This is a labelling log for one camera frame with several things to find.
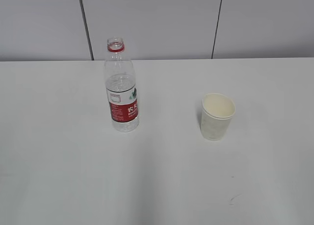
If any clear water bottle red label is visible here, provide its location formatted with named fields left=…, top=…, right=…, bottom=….
left=104, top=37, right=139, bottom=132

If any white paper cup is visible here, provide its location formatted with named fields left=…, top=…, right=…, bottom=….
left=201, top=93, right=236, bottom=141

